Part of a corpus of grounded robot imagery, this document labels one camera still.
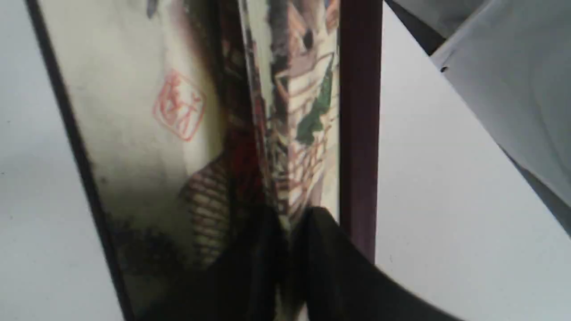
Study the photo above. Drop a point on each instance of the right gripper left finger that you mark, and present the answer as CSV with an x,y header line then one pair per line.
x,y
241,285

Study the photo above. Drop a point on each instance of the painted folding paper fan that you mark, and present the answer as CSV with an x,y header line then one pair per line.
x,y
185,116

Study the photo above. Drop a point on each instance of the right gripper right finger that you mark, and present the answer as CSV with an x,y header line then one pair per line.
x,y
337,283

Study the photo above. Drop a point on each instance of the grey backdrop curtain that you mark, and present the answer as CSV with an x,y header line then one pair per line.
x,y
510,61

